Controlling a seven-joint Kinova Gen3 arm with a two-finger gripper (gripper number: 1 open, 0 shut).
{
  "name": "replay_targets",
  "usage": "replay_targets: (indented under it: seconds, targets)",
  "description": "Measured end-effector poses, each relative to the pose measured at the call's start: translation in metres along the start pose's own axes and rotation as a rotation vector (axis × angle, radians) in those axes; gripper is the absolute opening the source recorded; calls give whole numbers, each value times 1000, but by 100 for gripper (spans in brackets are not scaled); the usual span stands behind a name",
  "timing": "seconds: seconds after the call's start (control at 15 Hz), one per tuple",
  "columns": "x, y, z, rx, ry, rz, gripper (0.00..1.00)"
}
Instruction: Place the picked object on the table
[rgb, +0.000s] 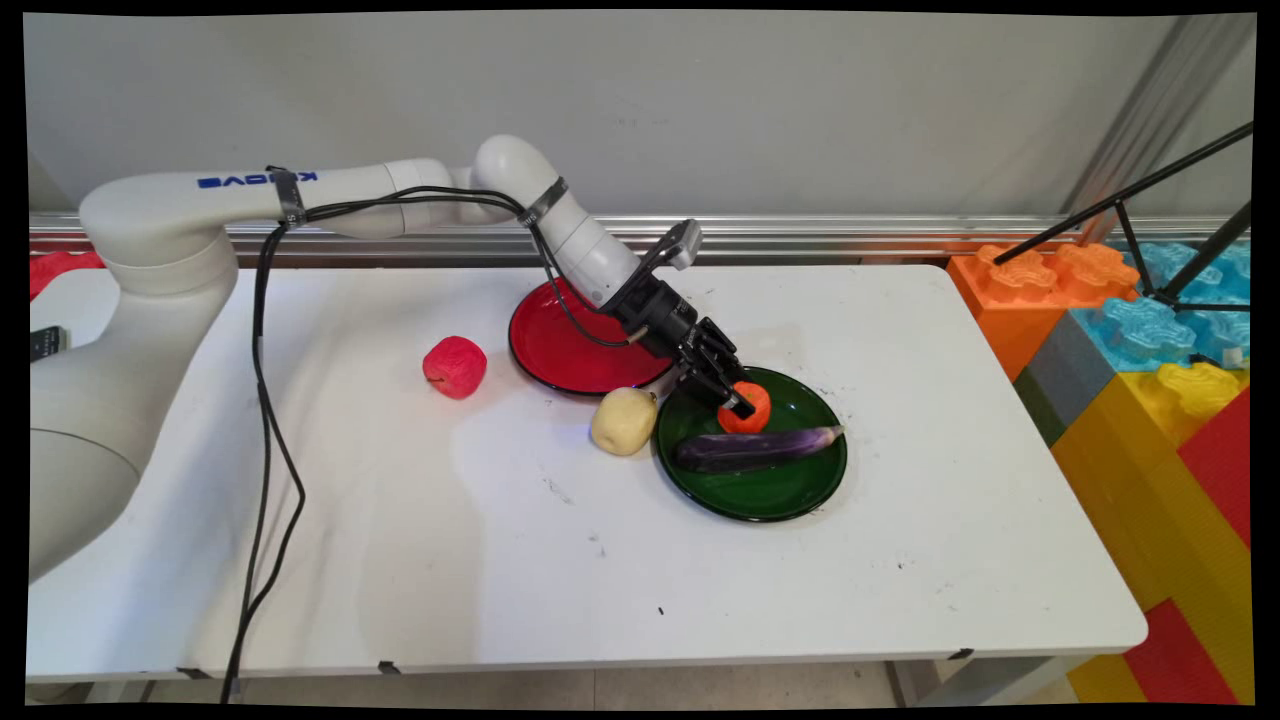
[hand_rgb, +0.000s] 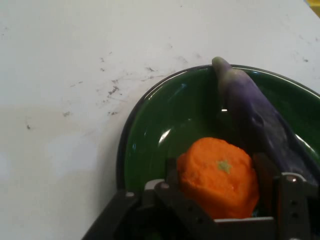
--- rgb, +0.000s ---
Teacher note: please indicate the red plastic object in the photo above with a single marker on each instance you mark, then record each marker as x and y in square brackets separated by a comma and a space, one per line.
[60, 268]

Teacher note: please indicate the small black device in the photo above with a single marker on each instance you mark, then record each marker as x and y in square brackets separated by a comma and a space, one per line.
[46, 343]

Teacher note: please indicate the aluminium rail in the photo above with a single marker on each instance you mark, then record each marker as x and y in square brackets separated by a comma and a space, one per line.
[900, 238]

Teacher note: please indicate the yellow giant building block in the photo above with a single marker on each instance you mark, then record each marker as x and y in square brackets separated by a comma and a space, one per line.
[1150, 500]

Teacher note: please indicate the orange toy fruit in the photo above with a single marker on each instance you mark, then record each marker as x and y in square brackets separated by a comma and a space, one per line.
[756, 418]

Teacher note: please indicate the purple toy eggplant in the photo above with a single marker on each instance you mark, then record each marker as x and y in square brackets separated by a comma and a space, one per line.
[750, 449]

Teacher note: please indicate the orange giant building block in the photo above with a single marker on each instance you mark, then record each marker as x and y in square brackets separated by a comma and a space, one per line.
[1020, 300]

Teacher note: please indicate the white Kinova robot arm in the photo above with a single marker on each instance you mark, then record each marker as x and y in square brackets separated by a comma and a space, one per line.
[150, 250]

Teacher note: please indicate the blue giant building block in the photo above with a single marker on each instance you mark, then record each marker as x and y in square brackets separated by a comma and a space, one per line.
[1140, 335]

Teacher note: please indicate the dark green plate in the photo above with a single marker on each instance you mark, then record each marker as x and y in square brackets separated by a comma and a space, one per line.
[750, 490]

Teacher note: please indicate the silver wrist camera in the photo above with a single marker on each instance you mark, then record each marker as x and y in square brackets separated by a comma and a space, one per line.
[682, 243]

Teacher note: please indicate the black tripod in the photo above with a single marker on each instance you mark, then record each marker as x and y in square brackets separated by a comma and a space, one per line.
[1130, 195]

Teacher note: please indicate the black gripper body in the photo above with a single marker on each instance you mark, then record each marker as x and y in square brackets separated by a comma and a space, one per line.
[670, 320]

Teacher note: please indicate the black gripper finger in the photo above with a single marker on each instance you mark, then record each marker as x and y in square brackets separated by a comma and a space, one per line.
[738, 372]
[742, 406]

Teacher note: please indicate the red plate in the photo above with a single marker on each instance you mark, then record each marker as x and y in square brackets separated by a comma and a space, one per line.
[560, 350]

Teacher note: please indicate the grey giant building block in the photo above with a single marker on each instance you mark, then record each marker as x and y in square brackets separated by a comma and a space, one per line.
[1065, 375]

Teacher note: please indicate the pale yellow toy potato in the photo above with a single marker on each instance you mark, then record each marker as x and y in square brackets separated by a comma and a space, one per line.
[624, 422]

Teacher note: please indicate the red toy apple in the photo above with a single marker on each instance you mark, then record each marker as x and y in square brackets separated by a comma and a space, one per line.
[455, 367]

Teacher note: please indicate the red giant building block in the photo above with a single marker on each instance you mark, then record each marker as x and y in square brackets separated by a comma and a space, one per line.
[1175, 660]
[1225, 460]

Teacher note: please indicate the white table leg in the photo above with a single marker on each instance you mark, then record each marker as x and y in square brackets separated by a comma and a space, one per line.
[950, 680]

